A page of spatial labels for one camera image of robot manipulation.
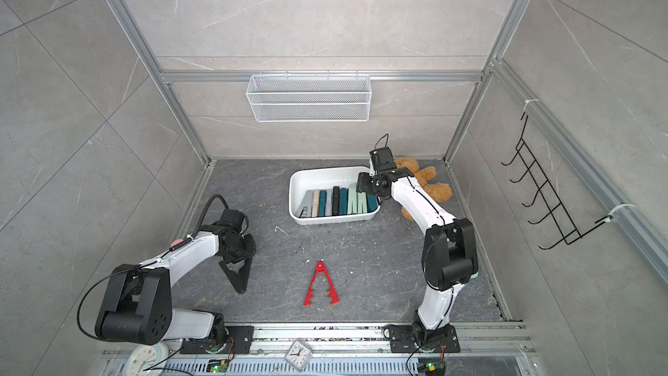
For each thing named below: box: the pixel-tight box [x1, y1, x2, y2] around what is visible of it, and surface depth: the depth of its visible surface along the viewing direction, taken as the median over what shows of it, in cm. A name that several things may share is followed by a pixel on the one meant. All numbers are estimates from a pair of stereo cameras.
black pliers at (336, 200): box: [332, 186, 341, 216], surface depth 103 cm
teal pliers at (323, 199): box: [318, 189, 328, 217], surface depth 103 cm
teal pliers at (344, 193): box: [339, 188, 349, 215], surface depth 103 cm
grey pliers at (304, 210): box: [294, 189, 314, 219], surface depth 102 cm
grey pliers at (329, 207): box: [324, 188, 334, 217], surface depth 103 cm
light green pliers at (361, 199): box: [356, 191, 368, 215], surface depth 100 cm
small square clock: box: [284, 339, 314, 372], surface depth 71 cm
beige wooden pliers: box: [311, 189, 321, 218], surface depth 103 cm
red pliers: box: [304, 261, 340, 307], surface depth 85 cm
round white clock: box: [126, 342, 169, 376], surface depth 70 cm
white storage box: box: [287, 166, 381, 226], surface depth 103 cm
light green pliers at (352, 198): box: [347, 183, 358, 215], surface depth 100 cm
